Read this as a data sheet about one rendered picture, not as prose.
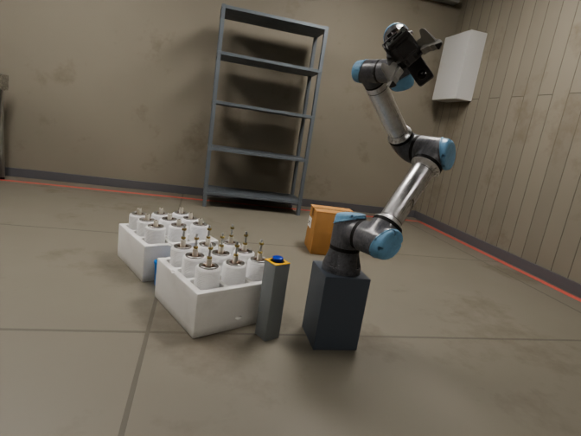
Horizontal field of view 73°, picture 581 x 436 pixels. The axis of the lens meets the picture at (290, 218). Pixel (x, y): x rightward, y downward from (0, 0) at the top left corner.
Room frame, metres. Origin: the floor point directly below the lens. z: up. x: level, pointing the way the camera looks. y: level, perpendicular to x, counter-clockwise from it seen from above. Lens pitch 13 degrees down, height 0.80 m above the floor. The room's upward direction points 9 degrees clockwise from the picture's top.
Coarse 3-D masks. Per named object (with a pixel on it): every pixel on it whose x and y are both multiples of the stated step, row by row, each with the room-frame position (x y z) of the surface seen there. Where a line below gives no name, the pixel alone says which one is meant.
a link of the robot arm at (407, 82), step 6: (384, 60) 1.35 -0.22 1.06; (390, 60) 1.29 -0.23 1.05; (378, 66) 1.35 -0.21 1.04; (378, 72) 1.35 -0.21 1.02; (408, 72) 1.29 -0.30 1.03; (378, 78) 1.36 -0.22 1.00; (384, 78) 1.34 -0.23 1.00; (402, 78) 1.30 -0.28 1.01; (408, 78) 1.30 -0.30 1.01; (396, 84) 1.31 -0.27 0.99; (402, 84) 1.31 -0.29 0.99; (408, 84) 1.31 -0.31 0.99; (396, 90) 1.32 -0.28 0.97; (402, 90) 1.32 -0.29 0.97
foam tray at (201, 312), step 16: (160, 272) 1.56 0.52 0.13; (176, 272) 1.47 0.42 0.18; (160, 288) 1.55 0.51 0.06; (176, 288) 1.43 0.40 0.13; (192, 288) 1.34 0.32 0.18; (224, 288) 1.39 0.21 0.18; (240, 288) 1.42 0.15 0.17; (256, 288) 1.47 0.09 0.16; (176, 304) 1.42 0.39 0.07; (192, 304) 1.32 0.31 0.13; (208, 304) 1.34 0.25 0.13; (224, 304) 1.38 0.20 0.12; (240, 304) 1.43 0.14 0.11; (256, 304) 1.48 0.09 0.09; (176, 320) 1.41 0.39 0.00; (192, 320) 1.32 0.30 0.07; (208, 320) 1.34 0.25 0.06; (224, 320) 1.38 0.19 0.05; (240, 320) 1.44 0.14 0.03; (256, 320) 1.49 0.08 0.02; (192, 336) 1.31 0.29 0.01
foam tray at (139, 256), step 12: (120, 228) 1.99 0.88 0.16; (120, 240) 1.98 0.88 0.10; (132, 240) 1.84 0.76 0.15; (168, 240) 1.84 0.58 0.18; (192, 240) 1.90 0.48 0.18; (204, 240) 1.93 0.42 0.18; (216, 240) 1.97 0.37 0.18; (120, 252) 1.97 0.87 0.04; (132, 252) 1.83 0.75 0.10; (144, 252) 1.72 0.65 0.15; (156, 252) 1.76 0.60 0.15; (168, 252) 1.79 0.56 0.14; (132, 264) 1.82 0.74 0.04; (144, 264) 1.72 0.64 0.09; (144, 276) 1.72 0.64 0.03
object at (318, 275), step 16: (320, 272) 1.41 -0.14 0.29; (320, 288) 1.39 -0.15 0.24; (336, 288) 1.36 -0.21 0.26; (352, 288) 1.38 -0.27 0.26; (368, 288) 1.39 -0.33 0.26; (320, 304) 1.36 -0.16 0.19; (336, 304) 1.37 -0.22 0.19; (352, 304) 1.38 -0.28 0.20; (304, 320) 1.50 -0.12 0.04; (320, 320) 1.35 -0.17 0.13; (336, 320) 1.37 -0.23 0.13; (352, 320) 1.38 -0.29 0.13; (320, 336) 1.35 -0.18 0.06; (336, 336) 1.37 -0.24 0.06; (352, 336) 1.39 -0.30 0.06
